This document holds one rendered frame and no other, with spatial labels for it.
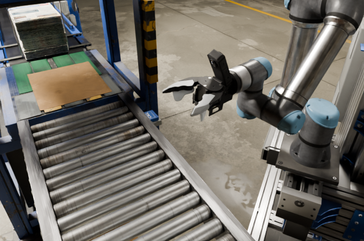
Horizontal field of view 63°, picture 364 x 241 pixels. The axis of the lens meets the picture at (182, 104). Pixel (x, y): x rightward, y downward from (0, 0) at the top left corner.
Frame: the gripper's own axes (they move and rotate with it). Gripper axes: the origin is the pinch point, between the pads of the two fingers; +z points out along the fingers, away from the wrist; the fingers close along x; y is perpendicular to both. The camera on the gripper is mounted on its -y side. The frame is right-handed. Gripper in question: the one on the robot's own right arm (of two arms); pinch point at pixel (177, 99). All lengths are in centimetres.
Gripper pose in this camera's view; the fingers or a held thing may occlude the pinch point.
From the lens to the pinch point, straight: 74.2
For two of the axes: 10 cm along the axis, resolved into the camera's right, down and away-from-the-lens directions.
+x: -6.4, -5.1, 5.8
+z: -7.7, 3.5, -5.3
